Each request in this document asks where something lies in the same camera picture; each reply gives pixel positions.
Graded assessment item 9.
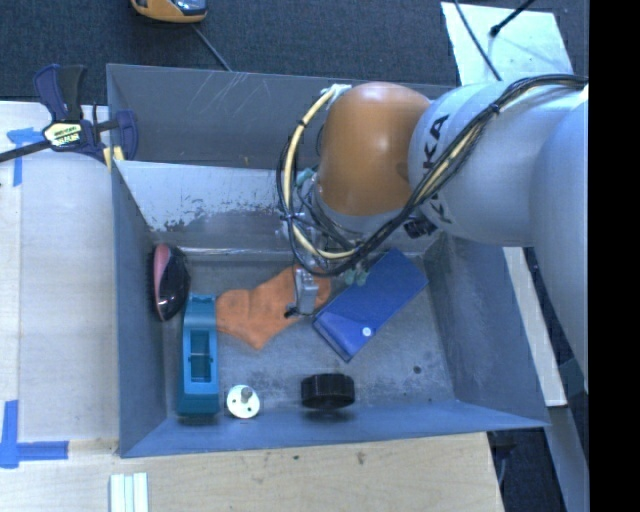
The black cylinder on white bracket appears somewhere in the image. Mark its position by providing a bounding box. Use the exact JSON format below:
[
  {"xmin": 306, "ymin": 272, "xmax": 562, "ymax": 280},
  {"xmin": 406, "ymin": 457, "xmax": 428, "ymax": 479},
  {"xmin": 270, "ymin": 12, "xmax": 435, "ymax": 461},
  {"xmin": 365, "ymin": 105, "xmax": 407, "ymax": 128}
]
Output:
[{"xmin": 403, "ymin": 217, "xmax": 439, "ymax": 239}]

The orange cloth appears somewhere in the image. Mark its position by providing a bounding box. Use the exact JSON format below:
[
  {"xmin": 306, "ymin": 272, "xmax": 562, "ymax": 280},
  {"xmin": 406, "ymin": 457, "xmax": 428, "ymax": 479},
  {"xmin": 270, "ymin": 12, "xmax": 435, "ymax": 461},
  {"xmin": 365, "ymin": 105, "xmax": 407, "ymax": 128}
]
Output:
[{"xmin": 214, "ymin": 264, "xmax": 334, "ymax": 352}]

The teal plastic tape dispenser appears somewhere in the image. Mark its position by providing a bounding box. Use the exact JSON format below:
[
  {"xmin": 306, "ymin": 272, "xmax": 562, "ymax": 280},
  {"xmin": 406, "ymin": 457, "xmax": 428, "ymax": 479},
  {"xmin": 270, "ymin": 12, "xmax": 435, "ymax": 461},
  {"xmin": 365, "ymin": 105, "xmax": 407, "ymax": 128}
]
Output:
[{"xmin": 175, "ymin": 293, "xmax": 222, "ymax": 419}]

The black ribbed round knob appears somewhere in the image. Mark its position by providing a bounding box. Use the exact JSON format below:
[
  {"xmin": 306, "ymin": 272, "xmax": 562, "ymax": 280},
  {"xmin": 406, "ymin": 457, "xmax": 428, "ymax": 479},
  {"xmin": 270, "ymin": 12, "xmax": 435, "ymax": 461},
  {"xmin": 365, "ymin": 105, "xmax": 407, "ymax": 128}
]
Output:
[{"xmin": 300, "ymin": 372, "xmax": 356, "ymax": 410}]

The grey metal bin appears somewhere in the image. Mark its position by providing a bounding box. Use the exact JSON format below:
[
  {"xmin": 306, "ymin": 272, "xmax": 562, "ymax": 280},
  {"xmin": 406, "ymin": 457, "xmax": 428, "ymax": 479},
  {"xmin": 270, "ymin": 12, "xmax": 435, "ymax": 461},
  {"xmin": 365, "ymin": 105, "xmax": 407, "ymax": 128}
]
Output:
[{"xmin": 105, "ymin": 63, "xmax": 551, "ymax": 459}]

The blue flat box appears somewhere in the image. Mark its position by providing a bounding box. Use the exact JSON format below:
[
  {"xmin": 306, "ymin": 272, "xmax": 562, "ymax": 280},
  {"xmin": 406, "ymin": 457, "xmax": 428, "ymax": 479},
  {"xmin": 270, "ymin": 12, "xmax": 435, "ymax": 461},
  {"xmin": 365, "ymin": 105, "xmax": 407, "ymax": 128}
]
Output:
[{"xmin": 312, "ymin": 247, "xmax": 430, "ymax": 364}]

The white round disc with knob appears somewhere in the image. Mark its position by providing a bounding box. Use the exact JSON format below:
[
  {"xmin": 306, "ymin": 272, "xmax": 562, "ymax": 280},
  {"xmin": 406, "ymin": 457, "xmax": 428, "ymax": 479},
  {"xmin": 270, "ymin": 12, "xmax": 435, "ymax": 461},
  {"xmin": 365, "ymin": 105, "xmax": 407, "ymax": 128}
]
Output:
[{"xmin": 225, "ymin": 383, "xmax": 262, "ymax": 420}]

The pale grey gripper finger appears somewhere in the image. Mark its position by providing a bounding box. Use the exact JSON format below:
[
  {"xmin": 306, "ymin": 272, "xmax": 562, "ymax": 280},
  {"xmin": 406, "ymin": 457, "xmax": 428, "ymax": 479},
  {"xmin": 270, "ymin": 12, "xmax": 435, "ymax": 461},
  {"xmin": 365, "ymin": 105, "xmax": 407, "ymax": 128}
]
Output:
[{"xmin": 297, "ymin": 286, "xmax": 320, "ymax": 317}]

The black and pink brush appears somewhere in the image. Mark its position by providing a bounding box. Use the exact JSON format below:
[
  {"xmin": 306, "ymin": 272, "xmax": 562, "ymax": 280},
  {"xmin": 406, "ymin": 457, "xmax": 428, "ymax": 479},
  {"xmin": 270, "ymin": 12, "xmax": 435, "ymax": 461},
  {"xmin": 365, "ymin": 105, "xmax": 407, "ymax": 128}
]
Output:
[{"xmin": 151, "ymin": 243, "xmax": 192, "ymax": 323}]

